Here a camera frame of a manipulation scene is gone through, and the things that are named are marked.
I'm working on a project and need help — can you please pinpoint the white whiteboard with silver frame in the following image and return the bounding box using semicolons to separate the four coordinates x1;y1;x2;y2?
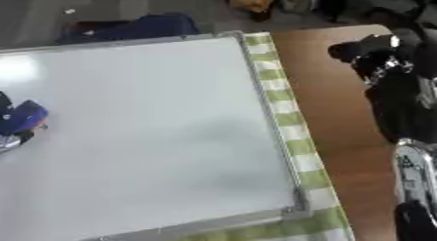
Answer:
0;30;314;241

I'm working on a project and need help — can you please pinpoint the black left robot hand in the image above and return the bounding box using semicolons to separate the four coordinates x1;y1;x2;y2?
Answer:
0;91;38;147

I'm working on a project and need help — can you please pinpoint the dark blue bag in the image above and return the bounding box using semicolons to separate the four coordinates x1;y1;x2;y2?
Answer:
56;12;204;46

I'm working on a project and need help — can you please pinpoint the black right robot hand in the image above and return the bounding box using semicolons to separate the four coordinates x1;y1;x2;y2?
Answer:
326;27;437;145

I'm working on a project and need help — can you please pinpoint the black chair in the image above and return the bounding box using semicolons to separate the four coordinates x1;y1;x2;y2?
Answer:
310;0;437;26

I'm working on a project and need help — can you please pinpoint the blue whiteboard brush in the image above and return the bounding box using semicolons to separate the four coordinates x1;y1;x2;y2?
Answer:
0;100;52;138

